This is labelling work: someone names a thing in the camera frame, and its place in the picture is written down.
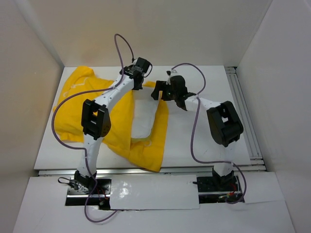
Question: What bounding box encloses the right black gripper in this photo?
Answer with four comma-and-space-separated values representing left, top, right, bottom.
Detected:
151, 81, 178, 101

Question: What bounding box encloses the yellow pillowcase with white print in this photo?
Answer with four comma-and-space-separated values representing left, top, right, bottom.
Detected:
54, 66, 169, 172

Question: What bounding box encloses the white cover plate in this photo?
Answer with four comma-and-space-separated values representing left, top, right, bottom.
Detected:
109, 175, 200, 210

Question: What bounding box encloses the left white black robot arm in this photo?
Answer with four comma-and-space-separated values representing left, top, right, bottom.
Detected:
74, 57, 152, 194

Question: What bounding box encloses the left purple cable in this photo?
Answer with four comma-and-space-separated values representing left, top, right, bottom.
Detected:
51, 33, 136, 223

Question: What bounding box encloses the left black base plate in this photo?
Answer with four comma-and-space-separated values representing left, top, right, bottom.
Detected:
65, 178, 112, 210

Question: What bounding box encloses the aluminium rail right side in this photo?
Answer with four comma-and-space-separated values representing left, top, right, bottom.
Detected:
225, 67, 267, 171

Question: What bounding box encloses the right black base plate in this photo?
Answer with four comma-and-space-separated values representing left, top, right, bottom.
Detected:
193, 176, 242, 204

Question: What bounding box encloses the purple cable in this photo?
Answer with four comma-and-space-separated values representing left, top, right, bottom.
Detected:
51, 33, 136, 223
166, 63, 248, 204

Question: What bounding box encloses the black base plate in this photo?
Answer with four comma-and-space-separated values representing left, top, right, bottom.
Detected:
65, 178, 112, 210
193, 176, 242, 204

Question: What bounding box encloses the white pillow with yellow edge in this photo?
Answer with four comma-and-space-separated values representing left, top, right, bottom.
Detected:
131, 98, 159, 143

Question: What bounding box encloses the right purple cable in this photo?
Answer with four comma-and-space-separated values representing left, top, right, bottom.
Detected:
166, 63, 248, 204

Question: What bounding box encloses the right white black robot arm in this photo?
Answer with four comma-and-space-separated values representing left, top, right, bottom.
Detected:
151, 74, 244, 190

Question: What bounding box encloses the aluminium rail front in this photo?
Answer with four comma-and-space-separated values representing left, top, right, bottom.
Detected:
36, 166, 219, 177

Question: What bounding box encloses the aluminium rail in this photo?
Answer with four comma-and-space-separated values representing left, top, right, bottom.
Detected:
225, 67, 267, 171
36, 166, 219, 177

